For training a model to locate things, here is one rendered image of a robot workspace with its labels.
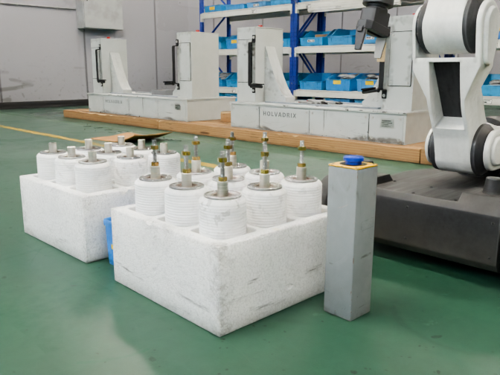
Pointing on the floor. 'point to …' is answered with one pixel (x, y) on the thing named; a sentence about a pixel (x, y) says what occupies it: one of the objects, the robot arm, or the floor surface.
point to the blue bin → (109, 238)
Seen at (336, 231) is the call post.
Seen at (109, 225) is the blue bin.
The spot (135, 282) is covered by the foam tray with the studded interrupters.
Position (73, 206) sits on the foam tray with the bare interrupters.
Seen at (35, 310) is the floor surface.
